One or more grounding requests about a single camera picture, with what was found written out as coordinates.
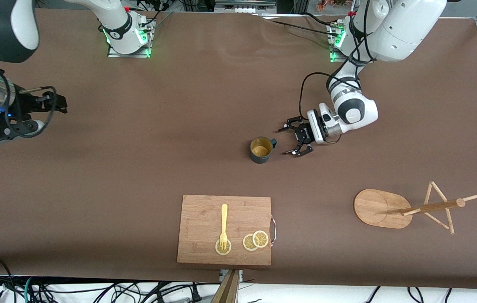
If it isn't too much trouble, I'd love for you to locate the white power strip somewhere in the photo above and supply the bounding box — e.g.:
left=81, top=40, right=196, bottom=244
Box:
left=215, top=0, right=277, bottom=14

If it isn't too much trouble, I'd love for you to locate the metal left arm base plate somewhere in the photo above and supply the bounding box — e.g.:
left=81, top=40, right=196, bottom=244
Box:
left=329, top=23, right=350, bottom=64

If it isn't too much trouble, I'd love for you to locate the wooden cup rack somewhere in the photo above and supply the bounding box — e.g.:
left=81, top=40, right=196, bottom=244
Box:
left=353, top=181, right=477, bottom=235

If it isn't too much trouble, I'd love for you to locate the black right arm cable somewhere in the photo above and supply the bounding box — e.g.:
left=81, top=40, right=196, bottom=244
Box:
left=0, top=42, right=59, bottom=138

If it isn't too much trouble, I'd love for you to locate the lemon slice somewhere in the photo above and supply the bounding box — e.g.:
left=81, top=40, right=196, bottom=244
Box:
left=242, top=234, right=259, bottom=252
left=252, top=230, right=269, bottom=248
left=215, top=238, right=232, bottom=256

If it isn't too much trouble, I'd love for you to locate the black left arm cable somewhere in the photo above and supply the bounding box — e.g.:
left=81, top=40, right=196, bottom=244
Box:
left=298, top=72, right=361, bottom=122

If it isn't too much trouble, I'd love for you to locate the yellow plastic fork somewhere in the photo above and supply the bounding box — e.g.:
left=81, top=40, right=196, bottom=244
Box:
left=219, top=204, right=229, bottom=252

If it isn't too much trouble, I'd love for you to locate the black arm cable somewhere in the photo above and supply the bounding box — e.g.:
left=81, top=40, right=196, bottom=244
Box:
left=298, top=72, right=361, bottom=122
left=0, top=42, right=59, bottom=138

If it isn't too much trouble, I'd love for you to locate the metal beam bracket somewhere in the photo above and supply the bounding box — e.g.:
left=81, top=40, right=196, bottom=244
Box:
left=219, top=269, right=243, bottom=282

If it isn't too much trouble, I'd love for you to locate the black table cable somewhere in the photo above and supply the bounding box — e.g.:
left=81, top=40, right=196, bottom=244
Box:
left=301, top=12, right=339, bottom=27
left=264, top=17, right=341, bottom=37

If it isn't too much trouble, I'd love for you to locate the wooden cutting board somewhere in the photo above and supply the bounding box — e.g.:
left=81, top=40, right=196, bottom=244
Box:
left=177, top=194, right=272, bottom=266

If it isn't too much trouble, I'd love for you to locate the teal mug yellow inside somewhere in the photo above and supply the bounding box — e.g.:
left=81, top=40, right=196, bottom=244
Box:
left=250, top=137, right=278, bottom=164

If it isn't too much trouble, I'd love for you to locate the wooden beam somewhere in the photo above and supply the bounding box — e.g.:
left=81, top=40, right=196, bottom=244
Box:
left=211, top=269, right=240, bottom=303

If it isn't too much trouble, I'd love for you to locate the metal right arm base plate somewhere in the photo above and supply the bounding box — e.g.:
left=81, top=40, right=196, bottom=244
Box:
left=108, top=19, right=157, bottom=58

